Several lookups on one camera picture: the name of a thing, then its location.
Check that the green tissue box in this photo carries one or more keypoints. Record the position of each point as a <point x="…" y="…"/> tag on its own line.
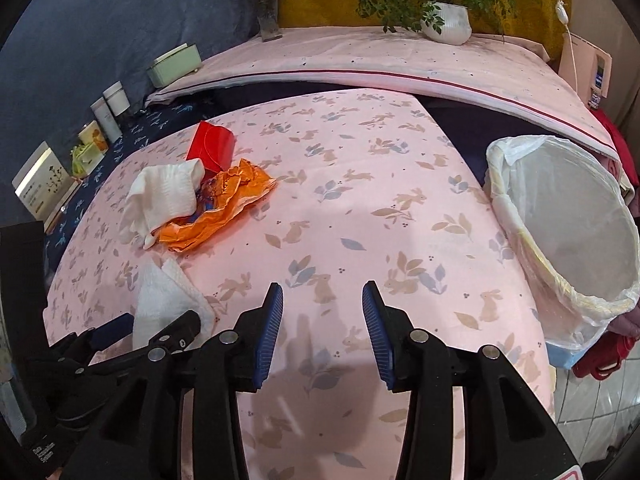
<point x="172" y="67"/>

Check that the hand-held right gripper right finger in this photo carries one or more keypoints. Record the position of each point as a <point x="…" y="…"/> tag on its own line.
<point x="375" y="335"/>

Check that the pink sheet with red stripe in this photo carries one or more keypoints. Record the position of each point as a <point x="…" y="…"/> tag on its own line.
<point x="375" y="60"/>

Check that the white bin liner bag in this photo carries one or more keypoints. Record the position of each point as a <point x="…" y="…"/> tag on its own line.
<point x="565" y="200"/>

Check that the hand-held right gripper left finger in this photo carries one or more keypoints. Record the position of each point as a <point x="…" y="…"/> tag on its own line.
<point x="270" y="340"/>

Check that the glass vase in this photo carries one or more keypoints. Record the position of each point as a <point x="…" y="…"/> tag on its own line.
<point x="270" y="17"/>

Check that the yellow floral box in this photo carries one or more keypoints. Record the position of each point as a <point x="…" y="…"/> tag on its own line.
<point x="92" y="136"/>

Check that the orange plastic bag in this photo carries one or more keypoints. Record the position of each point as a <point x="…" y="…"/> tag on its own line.
<point x="200" y="230"/>

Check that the tall white bottle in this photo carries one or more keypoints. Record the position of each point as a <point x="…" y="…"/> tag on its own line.
<point x="106" y="120"/>

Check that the white paper towel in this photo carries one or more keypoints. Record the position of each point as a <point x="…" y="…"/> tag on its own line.
<point x="165" y="295"/>

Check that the red bag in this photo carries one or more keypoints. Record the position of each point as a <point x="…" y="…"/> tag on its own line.
<point x="600" y="355"/>

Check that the yellow green small box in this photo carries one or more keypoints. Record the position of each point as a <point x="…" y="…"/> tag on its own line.
<point x="83" y="160"/>

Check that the red cloth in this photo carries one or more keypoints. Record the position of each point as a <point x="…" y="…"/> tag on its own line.
<point x="620" y="145"/>

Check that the yellow fabric backdrop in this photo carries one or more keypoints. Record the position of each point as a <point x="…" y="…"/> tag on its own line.
<point x="320" y="5"/>

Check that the white plant pot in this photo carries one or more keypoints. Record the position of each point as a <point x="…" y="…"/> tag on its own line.
<point x="450" y="22"/>

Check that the white ribbed cloth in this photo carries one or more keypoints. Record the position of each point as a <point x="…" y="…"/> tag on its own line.
<point x="165" y="197"/>

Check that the white round jar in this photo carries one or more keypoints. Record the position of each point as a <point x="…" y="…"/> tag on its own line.
<point x="117" y="100"/>

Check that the blue trash bin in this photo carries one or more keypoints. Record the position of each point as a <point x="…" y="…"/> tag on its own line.
<point x="565" y="357"/>

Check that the blue fabric backdrop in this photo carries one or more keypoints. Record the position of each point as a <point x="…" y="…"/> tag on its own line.
<point x="100" y="25"/>

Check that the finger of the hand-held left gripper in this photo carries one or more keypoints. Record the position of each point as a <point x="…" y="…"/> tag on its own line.
<point x="182" y="325"/>
<point x="112" y="329"/>

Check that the pink rabbit print tablecloth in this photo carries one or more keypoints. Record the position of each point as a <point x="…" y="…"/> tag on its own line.
<point x="350" y="210"/>

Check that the red paper packet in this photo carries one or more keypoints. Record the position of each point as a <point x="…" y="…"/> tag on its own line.
<point x="210" y="142"/>

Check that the dark blue leaf print cloth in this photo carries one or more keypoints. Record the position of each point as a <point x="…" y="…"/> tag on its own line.
<point x="135" y="130"/>

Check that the pink white appliance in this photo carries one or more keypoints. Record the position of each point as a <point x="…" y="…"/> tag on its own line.
<point x="585" y="67"/>

